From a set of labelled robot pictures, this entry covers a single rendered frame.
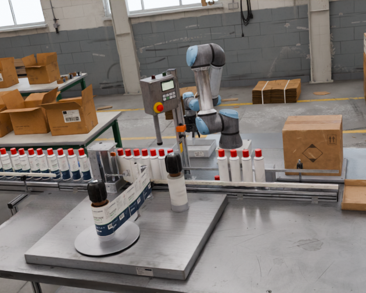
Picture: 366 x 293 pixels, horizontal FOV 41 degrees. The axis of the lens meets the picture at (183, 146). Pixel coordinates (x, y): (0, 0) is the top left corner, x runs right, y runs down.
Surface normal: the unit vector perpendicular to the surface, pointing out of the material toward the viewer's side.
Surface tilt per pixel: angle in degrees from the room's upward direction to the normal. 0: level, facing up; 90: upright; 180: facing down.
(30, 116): 90
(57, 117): 91
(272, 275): 0
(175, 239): 0
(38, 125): 89
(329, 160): 90
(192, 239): 0
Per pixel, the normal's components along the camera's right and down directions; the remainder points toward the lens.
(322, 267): -0.14, -0.93
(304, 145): -0.33, 0.37
